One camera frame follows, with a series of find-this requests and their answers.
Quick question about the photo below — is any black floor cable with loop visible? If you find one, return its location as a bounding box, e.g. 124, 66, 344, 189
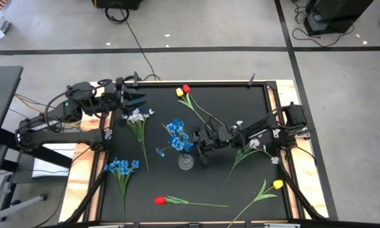
104, 2, 162, 82

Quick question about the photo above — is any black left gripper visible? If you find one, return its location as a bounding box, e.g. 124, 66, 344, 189
103, 77, 147, 112

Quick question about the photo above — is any yellow artificial tulip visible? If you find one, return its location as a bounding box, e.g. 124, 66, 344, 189
227, 179, 284, 228
175, 87, 216, 134

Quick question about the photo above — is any black computer case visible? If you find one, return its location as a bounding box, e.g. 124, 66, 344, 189
303, 0, 375, 36

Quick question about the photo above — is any red artificial tulip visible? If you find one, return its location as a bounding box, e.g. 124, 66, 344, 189
154, 195, 229, 208
182, 84, 227, 127

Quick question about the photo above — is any clear cut-glass vase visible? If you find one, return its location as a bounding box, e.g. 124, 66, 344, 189
177, 153, 195, 171

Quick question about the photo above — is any black table frame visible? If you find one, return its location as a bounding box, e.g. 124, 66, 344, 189
84, 79, 339, 228

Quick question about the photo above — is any white paper stack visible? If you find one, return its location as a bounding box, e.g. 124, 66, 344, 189
31, 142, 77, 179

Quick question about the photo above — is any white artificial flower bunch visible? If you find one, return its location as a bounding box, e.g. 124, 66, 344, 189
225, 119, 280, 183
115, 107, 155, 172

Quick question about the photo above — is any black equipment box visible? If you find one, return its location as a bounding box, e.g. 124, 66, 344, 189
91, 0, 145, 10

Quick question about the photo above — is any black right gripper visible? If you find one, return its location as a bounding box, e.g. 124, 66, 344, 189
191, 126, 231, 168

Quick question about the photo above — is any blue artificial flower bunch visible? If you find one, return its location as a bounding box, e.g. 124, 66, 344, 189
155, 118, 194, 158
103, 157, 141, 222

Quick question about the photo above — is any black desk beam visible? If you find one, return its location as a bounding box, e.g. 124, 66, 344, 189
0, 128, 73, 169

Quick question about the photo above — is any black desk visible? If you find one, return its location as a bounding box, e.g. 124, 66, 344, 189
0, 65, 23, 146

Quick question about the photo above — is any black diagonal frame brace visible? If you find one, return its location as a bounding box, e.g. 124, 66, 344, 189
279, 170, 326, 220
65, 172, 108, 224

